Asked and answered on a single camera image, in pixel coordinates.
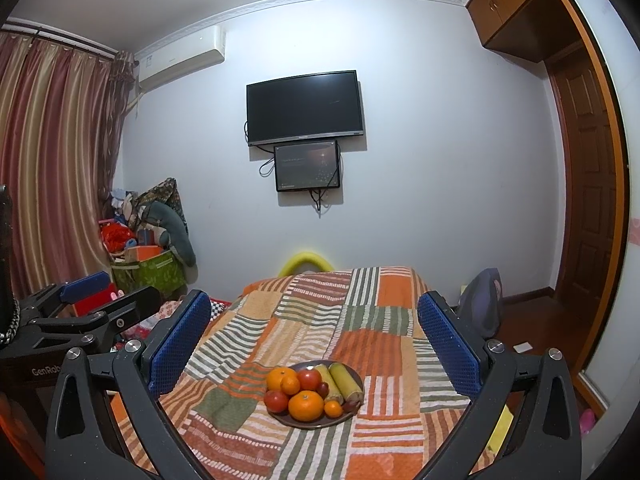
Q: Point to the pink cloth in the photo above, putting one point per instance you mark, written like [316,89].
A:
[167,311]

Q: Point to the camouflage cloth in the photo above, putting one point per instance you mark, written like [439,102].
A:
[167,190]

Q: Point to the white air conditioner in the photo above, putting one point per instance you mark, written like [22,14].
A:
[180,57]

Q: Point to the curtain rod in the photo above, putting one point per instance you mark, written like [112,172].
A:
[65,42]

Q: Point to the red plastic bag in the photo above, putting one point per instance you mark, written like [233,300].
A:
[117,235]

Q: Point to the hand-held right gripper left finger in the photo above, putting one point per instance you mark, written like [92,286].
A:
[180,345]

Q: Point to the wardrobe sliding door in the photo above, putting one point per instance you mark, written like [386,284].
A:
[620,110]

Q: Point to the green sugarcane piece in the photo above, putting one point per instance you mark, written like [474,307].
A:
[346,380]

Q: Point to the small wall screen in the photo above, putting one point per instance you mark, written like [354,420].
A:
[307,166]

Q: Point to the white floor item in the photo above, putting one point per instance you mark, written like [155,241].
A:
[523,346]

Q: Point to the wooden overhead cabinet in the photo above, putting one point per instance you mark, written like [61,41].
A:
[505,5]

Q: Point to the checkered cloth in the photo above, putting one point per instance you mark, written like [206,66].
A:
[220,307]

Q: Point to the yellow cloth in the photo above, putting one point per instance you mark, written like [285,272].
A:
[500,430]

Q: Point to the pink slipper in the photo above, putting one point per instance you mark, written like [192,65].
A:
[588,421]

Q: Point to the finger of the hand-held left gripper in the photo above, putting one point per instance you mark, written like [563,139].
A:
[85,287]
[125,315]

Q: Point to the orange box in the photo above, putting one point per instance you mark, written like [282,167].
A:
[145,252]

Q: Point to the large orange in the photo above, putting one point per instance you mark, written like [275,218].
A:
[306,406]
[277,377]

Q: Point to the striped patchwork blanket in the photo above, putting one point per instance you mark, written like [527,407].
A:
[350,310]

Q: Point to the wooden door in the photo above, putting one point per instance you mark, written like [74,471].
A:
[585,185]

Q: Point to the green storage box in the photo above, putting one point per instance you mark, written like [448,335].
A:
[150,275]

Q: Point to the pink toy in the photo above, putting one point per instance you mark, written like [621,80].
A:
[117,295]

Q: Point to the red tomato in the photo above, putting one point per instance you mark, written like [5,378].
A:
[276,401]
[310,380]

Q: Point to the striped curtain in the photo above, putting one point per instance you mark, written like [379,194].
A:
[50,160]

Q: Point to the wall television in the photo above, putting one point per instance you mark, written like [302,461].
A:
[305,107]

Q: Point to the grey plush toy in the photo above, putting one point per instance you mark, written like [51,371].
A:
[172,225]

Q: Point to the purple plate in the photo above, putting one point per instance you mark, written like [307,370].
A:
[300,424]

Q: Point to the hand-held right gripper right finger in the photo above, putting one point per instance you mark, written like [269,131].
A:
[445,345]

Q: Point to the red and blue box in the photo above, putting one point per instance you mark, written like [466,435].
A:
[95,302]

